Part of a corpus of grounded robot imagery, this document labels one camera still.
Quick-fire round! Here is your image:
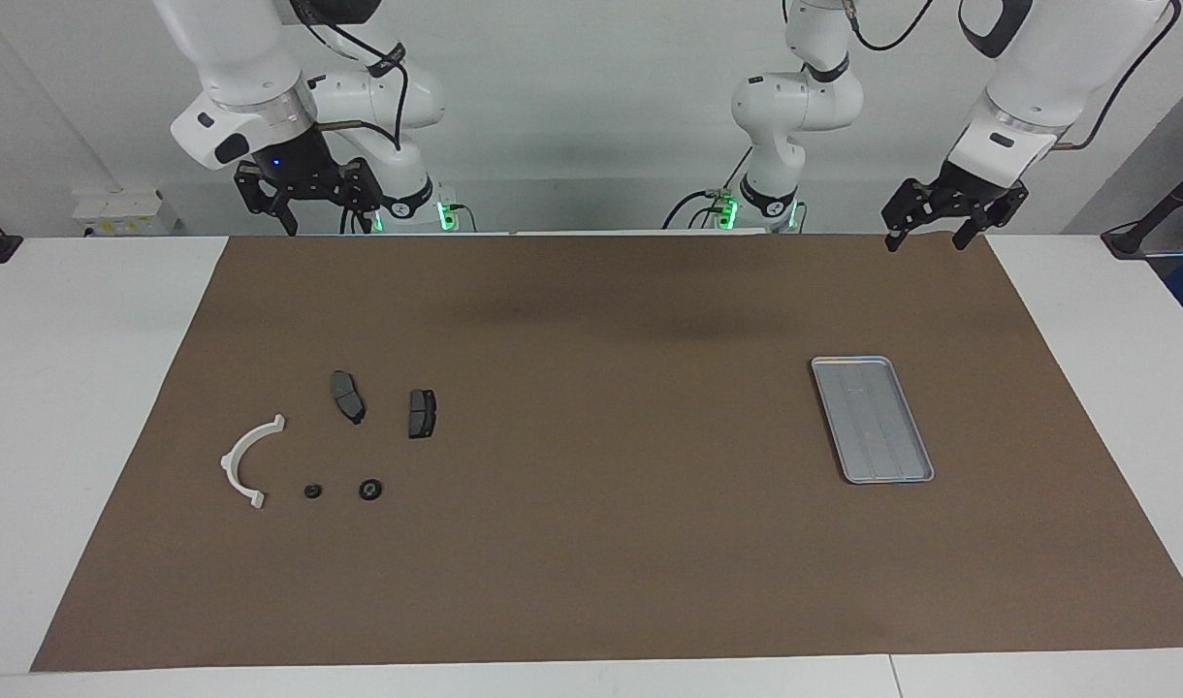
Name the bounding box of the silver metal tray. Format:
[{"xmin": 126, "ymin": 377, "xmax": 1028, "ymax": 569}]
[{"xmin": 810, "ymin": 355, "xmax": 936, "ymax": 485}]

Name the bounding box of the dark curved brake pad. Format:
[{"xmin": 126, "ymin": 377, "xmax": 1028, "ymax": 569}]
[{"xmin": 330, "ymin": 369, "xmax": 368, "ymax": 426}]

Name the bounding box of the white curved plastic bracket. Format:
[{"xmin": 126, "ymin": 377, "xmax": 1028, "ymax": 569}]
[{"xmin": 219, "ymin": 414, "xmax": 288, "ymax": 511}]

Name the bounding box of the white power strip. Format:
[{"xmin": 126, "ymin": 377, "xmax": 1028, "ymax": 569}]
[{"xmin": 72, "ymin": 189, "xmax": 180, "ymax": 238}]

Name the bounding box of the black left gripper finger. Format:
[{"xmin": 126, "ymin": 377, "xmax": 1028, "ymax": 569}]
[
  {"xmin": 882, "ymin": 180, "xmax": 928, "ymax": 253},
  {"xmin": 951, "ymin": 206, "xmax": 1003, "ymax": 252}
]

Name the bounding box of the brown table mat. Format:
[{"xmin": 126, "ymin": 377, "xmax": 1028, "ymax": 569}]
[{"xmin": 29, "ymin": 233, "xmax": 1183, "ymax": 673}]

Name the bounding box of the black base cable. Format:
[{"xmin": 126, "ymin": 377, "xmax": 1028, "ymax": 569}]
[{"xmin": 662, "ymin": 145, "xmax": 753, "ymax": 232}]

